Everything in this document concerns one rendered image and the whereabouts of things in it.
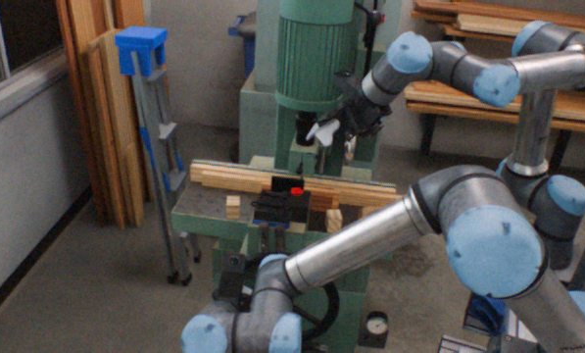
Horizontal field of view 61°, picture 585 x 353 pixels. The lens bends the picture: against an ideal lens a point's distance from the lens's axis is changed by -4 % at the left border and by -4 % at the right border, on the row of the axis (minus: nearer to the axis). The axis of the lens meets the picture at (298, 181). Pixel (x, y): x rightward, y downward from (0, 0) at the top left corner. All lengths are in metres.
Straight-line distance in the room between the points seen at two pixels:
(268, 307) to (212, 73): 3.13
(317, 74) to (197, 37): 2.66
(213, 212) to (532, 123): 0.88
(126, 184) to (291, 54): 1.74
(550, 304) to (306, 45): 0.76
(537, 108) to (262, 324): 0.92
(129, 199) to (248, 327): 2.08
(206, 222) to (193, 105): 2.69
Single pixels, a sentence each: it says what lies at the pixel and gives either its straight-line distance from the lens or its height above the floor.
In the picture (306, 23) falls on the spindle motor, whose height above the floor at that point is 1.42.
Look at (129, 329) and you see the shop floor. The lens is 2.37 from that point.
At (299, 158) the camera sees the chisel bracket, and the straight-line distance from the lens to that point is 1.37.
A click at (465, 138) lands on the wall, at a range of 4.02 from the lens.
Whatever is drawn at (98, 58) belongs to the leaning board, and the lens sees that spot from 2.57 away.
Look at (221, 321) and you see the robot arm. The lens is 0.88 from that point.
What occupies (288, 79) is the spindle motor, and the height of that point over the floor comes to 1.27.
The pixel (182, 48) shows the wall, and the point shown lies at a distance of 3.91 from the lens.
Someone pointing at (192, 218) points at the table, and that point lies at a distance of 1.40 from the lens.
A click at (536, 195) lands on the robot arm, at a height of 1.00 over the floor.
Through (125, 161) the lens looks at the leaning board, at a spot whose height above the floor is 0.39.
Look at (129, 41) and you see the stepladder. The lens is 2.07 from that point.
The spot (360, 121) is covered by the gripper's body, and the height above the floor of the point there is 1.25.
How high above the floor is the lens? 1.69
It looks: 30 degrees down
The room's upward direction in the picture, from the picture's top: 5 degrees clockwise
